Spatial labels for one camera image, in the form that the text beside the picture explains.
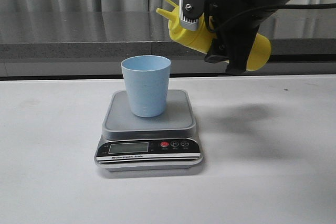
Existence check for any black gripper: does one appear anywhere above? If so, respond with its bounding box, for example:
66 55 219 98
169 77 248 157
179 0 278 75

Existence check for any yellow squeeze bottle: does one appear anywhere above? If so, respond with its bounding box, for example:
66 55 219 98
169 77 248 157
156 0 271 71

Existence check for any light blue plastic cup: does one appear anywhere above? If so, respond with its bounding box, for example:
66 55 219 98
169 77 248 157
121 55 171 118

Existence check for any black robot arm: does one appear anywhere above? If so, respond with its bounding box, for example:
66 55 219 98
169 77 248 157
179 0 290 74

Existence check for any silver electronic kitchen scale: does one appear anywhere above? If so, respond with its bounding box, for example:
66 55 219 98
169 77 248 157
94 89 204 172

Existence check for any grey stone counter ledge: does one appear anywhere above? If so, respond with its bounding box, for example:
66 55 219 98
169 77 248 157
1 9 335 62

